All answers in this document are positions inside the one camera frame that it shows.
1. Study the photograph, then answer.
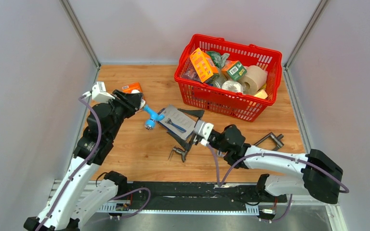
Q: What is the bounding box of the orange carton box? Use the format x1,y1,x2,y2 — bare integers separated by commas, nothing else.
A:
189,48,220,83

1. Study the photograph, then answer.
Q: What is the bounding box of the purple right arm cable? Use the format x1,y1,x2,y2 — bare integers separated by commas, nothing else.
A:
207,143,350,223

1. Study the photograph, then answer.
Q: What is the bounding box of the orange blister pack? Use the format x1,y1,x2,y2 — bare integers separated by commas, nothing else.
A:
122,82,143,93

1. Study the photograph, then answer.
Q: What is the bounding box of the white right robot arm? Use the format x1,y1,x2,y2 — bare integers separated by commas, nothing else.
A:
168,109,349,205

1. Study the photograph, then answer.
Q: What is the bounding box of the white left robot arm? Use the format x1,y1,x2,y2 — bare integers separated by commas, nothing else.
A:
23,89,145,231

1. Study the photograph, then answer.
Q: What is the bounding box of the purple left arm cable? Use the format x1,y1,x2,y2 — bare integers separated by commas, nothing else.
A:
35,94,152,231

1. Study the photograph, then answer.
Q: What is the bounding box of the yellow sponge block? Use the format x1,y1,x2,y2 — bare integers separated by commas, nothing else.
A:
254,89,268,99

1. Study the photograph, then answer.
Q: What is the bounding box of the green small box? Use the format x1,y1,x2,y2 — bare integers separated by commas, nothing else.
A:
221,61,247,81

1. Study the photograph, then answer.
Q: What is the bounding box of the white wrapped roll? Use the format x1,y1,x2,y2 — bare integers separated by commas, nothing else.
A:
221,80,244,93

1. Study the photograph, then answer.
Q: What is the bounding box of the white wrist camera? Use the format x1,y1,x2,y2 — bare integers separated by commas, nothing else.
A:
91,81,115,103
194,120,214,146

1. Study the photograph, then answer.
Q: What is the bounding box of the dark metal faucet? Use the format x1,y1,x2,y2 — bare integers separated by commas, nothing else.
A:
254,132,284,151
168,146,188,163

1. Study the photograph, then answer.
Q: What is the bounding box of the red plastic shopping basket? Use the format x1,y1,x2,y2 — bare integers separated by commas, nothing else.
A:
174,34,282,122

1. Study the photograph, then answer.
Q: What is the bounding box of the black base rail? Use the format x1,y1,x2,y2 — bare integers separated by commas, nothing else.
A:
113,181,288,213

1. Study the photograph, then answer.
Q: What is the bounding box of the dark metal faucet right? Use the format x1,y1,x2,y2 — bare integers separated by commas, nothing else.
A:
254,132,284,151

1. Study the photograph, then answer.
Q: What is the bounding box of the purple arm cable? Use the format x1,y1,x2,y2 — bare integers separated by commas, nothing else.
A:
35,94,152,231
207,143,350,223

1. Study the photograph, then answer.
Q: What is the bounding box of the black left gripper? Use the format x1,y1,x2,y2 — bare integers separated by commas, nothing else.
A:
104,89,143,141

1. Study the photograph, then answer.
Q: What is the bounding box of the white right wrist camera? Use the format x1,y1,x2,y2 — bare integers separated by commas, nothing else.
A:
194,120,214,146

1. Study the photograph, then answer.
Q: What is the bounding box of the white plastic pipe elbow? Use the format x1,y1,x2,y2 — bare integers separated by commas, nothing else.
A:
140,99,146,110

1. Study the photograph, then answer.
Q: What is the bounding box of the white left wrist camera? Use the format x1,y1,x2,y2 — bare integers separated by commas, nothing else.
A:
91,81,115,103

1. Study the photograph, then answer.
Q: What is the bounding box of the beige toilet paper roll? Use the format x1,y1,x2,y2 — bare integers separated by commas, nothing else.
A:
238,65,267,95

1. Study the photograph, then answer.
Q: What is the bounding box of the blue grey razor box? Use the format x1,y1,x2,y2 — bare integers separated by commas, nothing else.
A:
159,104,196,140

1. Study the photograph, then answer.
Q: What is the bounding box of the blue plastic water faucet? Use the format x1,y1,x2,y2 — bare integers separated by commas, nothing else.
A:
143,104,165,130

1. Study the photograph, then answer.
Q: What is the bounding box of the green plastic bag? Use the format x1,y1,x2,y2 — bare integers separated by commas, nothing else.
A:
206,51,230,69

